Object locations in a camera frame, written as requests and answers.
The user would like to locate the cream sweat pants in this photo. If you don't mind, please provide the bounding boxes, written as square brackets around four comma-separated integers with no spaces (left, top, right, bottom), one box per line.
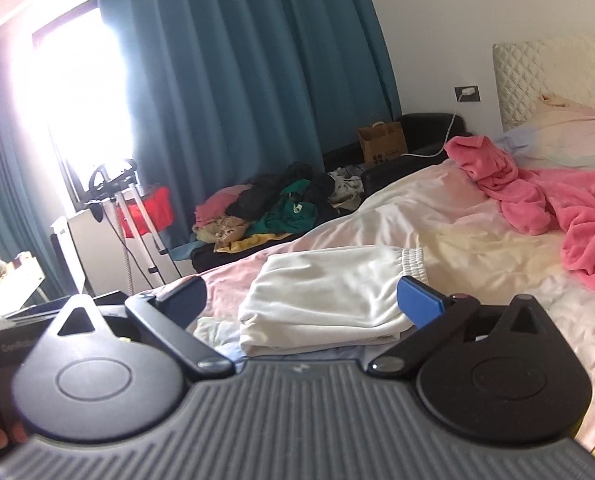
[238,245,431,361]

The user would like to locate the quilted cream headboard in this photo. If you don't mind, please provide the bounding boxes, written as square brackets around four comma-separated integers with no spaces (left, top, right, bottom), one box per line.
[492,30,595,134]

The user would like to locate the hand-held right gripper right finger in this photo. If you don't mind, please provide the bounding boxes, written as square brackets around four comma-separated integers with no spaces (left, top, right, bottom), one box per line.
[366,275,564,380]

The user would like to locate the pink fleece blanket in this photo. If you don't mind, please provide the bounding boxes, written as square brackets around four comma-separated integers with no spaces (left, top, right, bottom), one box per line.
[443,135,595,297]

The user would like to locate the dark framed window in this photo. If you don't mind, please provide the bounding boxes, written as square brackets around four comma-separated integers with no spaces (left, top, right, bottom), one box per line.
[30,7,139,212]

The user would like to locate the pile of dark clothes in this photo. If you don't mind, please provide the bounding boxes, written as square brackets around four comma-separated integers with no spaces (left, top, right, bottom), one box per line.
[236,161,367,227]

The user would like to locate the black bench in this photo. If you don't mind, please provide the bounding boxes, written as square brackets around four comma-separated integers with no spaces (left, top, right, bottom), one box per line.
[190,112,474,276]

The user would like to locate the pink garment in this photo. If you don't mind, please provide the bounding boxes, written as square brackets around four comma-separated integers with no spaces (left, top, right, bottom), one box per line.
[194,184,254,229]

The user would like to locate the narrow blue curtain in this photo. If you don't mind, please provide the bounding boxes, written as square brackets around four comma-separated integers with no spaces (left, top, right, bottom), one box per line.
[0,30,67,292]

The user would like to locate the black edged white panel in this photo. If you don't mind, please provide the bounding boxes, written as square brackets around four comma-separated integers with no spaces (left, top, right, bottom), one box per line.
[49,215,89,302]

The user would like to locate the yellow garment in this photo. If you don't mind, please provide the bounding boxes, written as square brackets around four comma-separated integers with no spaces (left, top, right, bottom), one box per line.
[212,215,292,256]

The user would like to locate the red garment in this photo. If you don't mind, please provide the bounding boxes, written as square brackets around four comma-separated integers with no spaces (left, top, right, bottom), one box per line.
[116,186,174,237]

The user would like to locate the bed with pink sheet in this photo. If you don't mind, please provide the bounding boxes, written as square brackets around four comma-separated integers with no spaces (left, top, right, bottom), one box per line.
[185,160,595,467]

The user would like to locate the white vanity desk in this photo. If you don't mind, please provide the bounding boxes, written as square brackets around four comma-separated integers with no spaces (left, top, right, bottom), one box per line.
[0,254,47,322]

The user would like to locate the garment steamer stand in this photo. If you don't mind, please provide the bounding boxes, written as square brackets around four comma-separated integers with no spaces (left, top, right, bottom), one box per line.
[86,157,172,287]

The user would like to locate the wide blue curtain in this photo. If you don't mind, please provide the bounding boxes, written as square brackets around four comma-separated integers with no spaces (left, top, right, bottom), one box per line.
[98,0,404,262]

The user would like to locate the brown paper bag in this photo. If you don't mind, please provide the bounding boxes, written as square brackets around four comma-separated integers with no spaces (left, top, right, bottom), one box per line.
[356,120,409,171]

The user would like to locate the green garment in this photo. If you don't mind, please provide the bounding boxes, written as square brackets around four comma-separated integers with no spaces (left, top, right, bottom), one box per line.
[256,178,319,237]

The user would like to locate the pastel pillow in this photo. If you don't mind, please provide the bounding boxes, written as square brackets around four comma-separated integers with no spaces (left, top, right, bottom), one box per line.
[492,94,595,170]

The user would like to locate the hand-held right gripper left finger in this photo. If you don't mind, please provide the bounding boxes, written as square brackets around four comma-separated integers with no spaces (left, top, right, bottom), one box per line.
[22,276,237,380]

